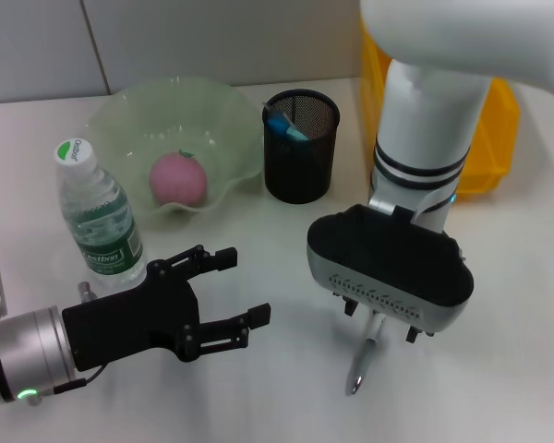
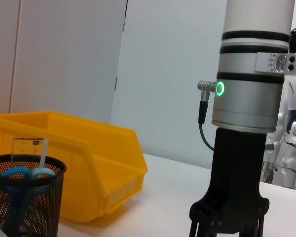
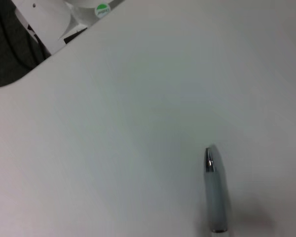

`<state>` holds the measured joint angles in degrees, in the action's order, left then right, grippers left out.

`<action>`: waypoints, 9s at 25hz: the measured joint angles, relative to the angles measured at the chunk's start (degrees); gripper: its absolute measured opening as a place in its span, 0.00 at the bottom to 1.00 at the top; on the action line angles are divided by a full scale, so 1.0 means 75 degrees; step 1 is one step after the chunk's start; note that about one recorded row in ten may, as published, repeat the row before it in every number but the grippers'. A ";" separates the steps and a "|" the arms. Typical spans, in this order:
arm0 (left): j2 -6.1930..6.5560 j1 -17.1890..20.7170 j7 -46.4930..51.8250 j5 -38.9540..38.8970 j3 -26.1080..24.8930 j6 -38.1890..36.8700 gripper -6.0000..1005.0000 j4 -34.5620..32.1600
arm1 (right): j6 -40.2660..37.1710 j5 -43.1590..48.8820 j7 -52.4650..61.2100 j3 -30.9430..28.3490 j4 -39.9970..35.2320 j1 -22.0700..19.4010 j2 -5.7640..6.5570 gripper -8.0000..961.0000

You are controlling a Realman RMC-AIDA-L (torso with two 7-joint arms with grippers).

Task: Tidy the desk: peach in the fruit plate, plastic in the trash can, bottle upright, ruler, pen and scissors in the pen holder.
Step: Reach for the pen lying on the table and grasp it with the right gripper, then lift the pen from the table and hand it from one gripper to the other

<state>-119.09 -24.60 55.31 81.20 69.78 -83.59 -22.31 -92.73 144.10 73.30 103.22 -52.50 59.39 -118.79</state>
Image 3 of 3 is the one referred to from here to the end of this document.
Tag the silver ballpoint pen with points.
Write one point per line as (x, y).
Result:
(215, 192)

